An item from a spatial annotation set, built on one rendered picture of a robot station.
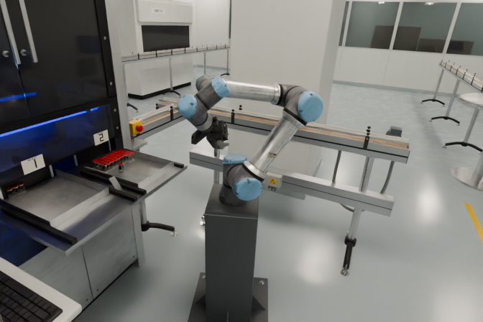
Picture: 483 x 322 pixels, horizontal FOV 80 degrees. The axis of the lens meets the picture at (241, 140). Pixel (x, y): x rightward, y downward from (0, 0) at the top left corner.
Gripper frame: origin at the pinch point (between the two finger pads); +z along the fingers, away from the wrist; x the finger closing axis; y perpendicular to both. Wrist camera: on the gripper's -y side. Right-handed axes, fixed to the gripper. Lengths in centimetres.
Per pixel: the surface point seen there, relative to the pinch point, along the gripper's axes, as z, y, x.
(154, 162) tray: 9.9, -43.9, 4.9
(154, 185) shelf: -0.7, -34.3, -12.8
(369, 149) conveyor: 76, 69, 13
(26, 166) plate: -37, -70, -8
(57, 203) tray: -25, -63, -22
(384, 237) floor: 167, 70, -28
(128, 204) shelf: -12.9, -37.7, -24.3
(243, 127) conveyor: 68, -11, 49
